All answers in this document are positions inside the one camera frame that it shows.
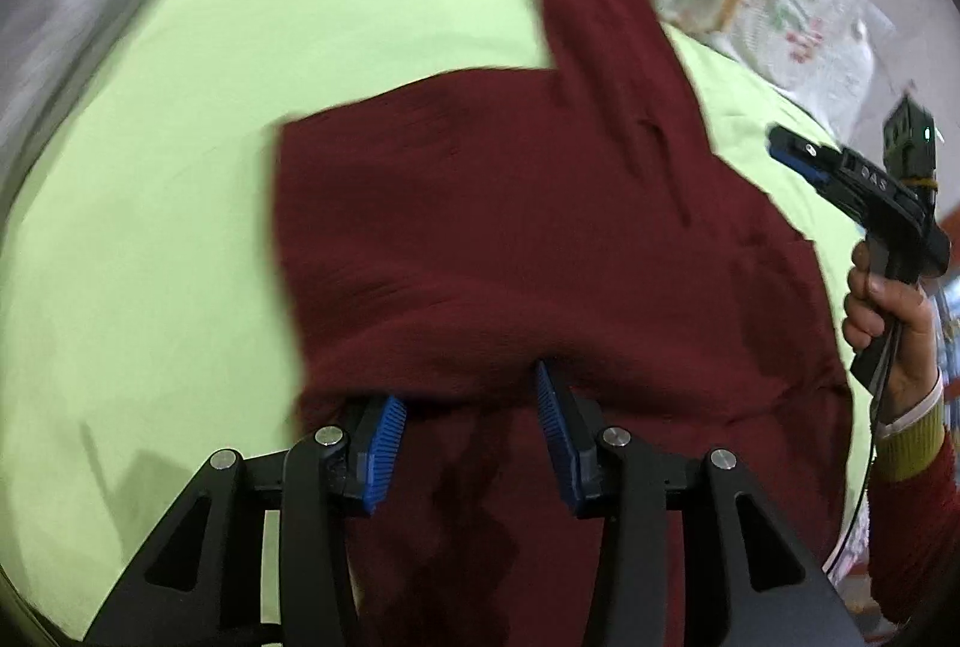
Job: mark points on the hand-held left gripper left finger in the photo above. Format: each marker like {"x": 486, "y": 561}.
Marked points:
{"x": 379, "y": 459}

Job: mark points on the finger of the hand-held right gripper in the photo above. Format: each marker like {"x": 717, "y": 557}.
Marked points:
{"x": 802, "y": 156}

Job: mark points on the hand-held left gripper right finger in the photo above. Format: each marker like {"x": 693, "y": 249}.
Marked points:
{"x": 559, "y": 444}

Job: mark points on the maroon knit sweater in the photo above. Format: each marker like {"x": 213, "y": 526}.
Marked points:
{"x": 487, "y": 205}

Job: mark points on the person's right hand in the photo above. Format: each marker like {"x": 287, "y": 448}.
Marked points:
{"x": 915, "y": 325}

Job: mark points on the light green bed sheet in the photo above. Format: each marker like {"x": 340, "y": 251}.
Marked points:
{"x": 150, "y": 205}

